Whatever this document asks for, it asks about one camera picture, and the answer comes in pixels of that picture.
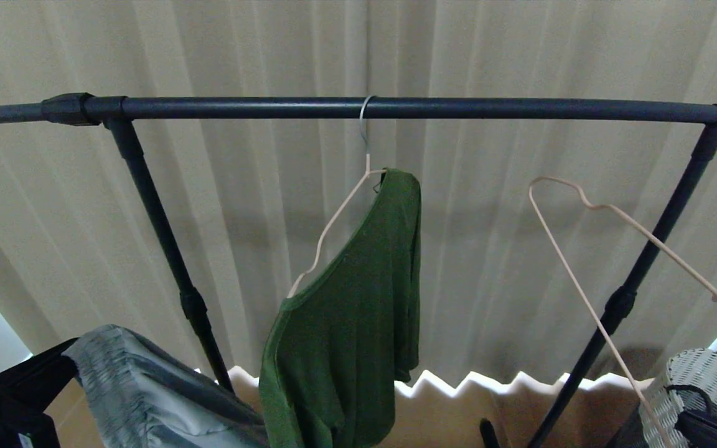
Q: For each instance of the black clothes rack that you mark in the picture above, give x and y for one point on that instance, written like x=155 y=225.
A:
x=271 y=107

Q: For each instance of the green printed T-shirt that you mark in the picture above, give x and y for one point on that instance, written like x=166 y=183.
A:
x=358 y=311

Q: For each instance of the pale grey garment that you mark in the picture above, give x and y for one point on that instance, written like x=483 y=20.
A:
x=140 y=398

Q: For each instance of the white laundry basket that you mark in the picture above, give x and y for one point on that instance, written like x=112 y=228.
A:
x=707 y=370

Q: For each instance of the beige curtain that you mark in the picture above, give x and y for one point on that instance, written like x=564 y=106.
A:
x=240 y=50

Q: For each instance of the pink clothes hanger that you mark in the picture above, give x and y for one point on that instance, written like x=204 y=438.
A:
x=582 y=292
x=333 y=218

